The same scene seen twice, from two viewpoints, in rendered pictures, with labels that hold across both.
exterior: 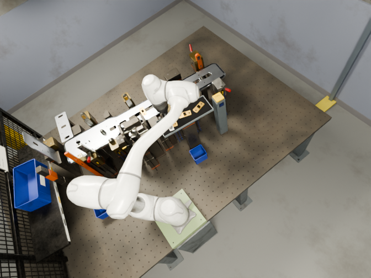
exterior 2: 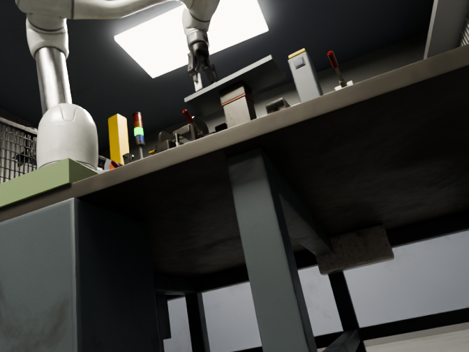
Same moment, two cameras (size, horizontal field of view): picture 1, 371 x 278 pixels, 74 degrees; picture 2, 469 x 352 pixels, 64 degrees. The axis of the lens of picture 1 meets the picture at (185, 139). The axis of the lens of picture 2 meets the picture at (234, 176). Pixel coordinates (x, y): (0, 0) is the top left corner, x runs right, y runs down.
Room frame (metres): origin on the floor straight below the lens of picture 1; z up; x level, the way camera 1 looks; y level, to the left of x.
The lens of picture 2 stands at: (-0.12, -0.63, 0.33)
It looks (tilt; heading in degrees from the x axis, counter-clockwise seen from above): 22 degrees up; 32
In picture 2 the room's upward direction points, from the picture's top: 11 degrees counter-clockwise
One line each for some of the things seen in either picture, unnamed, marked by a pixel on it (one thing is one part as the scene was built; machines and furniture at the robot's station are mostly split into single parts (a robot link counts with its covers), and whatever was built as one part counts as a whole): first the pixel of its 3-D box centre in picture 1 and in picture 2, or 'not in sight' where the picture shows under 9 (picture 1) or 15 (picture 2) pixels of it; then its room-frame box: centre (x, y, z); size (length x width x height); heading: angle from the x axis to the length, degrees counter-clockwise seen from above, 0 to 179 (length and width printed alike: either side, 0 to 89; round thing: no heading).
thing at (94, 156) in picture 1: (104, 165); not in sight; (0.98, 0.66, 0.87); 0.10 x 0.07 x 0.35; 8
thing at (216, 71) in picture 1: (144, 110); not in sight; (1.23, 0.20, 1.00); 1.38 x 0.22 x 0.02; 98
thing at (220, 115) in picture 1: (220, 116); (317, 114); (0.96, -0.31, 0.92); 0.08 x 0.08 x 0.44; 8
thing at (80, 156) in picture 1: (93, 165); not in sight; (1.02, 0.74, 0.88); 0.04 x 0.04 x 0.37; 8
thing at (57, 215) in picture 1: (41, 191); not in sight; (0.90, 1.08, 1.02); 0.90 x 0.22 x 0.03; 8
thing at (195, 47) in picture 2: (162, 108); (200, 56); (0.89, 0.05, 1.36); 0.08 x 0.07 x 0.09; 177
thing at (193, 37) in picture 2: (159, 101); (198, 42); (0.89, 0.05, 1.43); 0.09 x 0.09 x 0.06
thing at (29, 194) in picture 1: (32, 185); not in sight; (0.93, 1.09, 1.10); 0.30 x 0.17 x 0.13; 2
